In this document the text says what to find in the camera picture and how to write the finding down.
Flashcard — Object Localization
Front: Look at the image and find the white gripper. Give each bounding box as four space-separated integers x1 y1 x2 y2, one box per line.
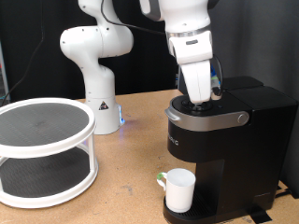
179 59 214 110

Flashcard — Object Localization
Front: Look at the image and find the black Keurig coffee machine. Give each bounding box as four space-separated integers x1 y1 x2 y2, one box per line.
162 75 299 224

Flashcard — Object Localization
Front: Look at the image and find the white mug green-taped handle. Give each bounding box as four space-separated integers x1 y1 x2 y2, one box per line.
156 168 197 214

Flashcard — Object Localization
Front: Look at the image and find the black tape strip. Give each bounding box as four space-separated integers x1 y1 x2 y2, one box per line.
247 205 274 224

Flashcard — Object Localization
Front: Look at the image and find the white two-tier turntable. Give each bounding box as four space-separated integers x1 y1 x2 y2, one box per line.
0 97 100 209

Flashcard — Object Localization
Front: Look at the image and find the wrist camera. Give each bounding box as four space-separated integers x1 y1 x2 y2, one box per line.
210 81 224 102

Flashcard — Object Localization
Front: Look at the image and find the blue cable clip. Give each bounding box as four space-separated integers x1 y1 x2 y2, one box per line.
210 65 219 84

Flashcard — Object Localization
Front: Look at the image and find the black camera cable on arm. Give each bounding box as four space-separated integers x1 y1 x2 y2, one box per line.
100 0 224 96

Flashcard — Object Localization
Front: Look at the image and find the black power cord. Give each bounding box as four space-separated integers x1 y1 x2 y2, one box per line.
275 186 299 200

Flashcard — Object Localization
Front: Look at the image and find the thin black hanging cable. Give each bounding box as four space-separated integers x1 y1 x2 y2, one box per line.
0 0 45 104

